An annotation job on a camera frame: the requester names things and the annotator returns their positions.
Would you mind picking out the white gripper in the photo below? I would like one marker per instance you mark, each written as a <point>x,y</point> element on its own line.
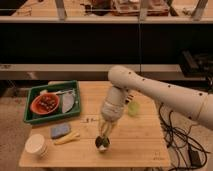
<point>110,113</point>

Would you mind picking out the green pepper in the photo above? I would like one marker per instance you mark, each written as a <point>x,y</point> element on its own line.
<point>102,141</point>

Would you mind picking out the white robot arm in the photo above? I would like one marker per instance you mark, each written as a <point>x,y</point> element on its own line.
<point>194,104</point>

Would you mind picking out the metal cup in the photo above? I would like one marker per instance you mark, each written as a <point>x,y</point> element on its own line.
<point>102,148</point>

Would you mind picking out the silver fork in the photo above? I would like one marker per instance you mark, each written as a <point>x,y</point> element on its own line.
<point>88,120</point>

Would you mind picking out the light green round lid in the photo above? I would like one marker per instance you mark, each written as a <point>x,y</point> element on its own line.
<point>133,108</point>

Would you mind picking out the brown striped block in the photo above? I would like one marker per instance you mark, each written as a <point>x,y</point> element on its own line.
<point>129,98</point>

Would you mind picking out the yellow banana toy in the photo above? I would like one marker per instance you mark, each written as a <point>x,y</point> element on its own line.
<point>67,138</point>

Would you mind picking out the grey fish-shaped plate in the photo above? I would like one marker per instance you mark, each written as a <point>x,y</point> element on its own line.
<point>67,102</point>

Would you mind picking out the blue sponge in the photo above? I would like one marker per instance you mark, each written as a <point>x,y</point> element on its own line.
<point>60,130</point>

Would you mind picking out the green plastic tray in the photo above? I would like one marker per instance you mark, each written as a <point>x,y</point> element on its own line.
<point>32,118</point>

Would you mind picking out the red bowl with beans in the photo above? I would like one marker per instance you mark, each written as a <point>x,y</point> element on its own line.
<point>45,104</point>

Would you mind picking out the white spoon in tray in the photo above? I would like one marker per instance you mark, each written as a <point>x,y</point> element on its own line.
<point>56,92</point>

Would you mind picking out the white stacked cups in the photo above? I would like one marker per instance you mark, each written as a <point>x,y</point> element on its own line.
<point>36,145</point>

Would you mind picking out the metal shelf rail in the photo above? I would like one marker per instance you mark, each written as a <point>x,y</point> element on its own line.
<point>84,71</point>

